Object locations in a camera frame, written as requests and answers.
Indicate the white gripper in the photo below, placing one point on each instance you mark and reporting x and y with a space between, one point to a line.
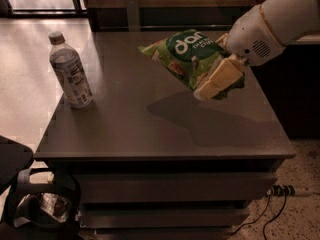
254 37

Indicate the green rice chip bag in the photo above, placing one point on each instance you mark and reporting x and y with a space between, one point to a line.
187 55

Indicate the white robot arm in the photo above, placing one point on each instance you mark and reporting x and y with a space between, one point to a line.
290 20

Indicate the blue plastic water bottle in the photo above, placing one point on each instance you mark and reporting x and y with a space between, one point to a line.
69 71

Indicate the dark grey drawer cabinet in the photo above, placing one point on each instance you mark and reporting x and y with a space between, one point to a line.
153 162

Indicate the white power strip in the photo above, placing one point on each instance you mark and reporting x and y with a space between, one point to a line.
289 190

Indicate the left metal bracket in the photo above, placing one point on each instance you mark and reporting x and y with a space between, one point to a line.
133 15

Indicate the black base with cables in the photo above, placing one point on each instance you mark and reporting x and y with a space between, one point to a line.
42 203

